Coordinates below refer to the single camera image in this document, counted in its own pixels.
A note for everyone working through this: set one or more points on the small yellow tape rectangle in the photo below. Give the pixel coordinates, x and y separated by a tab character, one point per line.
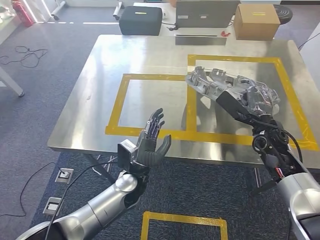
117	102

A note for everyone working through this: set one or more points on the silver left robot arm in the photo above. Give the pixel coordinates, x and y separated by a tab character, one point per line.
107	202

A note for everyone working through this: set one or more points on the black hard case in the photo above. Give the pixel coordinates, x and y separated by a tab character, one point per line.
140	21

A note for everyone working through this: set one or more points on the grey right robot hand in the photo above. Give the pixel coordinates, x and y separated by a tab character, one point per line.
263	99

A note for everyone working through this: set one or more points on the large yellow tape rectangle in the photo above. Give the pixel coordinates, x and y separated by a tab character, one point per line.
287	82

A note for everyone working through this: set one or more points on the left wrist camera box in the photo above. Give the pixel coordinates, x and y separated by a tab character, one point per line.
126	155

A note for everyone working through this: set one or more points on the small red plastic clip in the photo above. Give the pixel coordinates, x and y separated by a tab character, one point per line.
226	33

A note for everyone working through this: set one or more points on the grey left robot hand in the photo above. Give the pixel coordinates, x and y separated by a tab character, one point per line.
149	152

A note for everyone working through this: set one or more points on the black round disc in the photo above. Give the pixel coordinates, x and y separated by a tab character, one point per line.
284	13

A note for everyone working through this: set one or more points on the white desk frame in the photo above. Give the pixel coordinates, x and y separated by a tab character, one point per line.
12	86

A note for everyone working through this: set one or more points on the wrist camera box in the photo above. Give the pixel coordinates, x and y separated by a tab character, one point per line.
126	155
232	106

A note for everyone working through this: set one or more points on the brown cardboard box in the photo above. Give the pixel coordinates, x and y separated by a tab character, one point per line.
255	23

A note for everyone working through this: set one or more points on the grey plastic wheel hubcap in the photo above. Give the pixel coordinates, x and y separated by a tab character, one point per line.
207	82

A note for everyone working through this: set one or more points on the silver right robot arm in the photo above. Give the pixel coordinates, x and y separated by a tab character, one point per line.
300	198

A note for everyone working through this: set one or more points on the steel floor socket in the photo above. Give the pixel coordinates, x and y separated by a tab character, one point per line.
64	175
52	206

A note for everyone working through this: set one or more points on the yellow floor tape square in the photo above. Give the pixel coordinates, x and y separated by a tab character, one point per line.
180	218

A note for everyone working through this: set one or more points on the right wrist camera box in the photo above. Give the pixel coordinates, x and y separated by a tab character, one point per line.
232	106

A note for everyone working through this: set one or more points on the stainless steel workbench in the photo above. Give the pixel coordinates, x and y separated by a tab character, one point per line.
100	99

